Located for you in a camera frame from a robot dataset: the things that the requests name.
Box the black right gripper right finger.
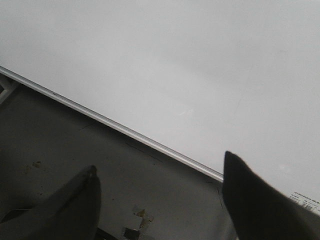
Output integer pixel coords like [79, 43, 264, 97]
[222, 151, 320, 240]

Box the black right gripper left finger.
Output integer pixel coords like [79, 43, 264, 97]
[0, 165, 101, 240]

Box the white product label sticker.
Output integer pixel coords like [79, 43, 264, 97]
[289, 191, 320, 215]

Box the white whiteboard with aluminium frame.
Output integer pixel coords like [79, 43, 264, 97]
[0, 0, 320, 201]

